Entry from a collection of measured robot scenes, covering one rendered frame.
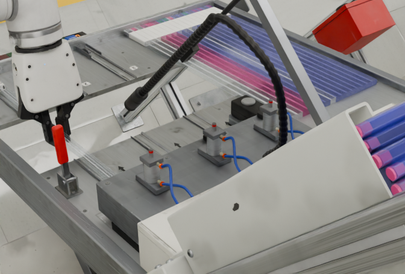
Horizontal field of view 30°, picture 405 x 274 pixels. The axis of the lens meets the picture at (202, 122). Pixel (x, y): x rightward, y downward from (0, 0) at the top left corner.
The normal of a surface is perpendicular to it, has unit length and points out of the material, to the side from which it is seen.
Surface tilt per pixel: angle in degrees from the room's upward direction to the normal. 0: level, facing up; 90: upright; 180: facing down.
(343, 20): 90
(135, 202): 45
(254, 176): 90
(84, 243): 90
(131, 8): 0
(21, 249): 0
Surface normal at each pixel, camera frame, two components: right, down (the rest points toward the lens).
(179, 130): -0.01, -0.87
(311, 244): -0.78, 0.32
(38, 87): 0.55, 0.25
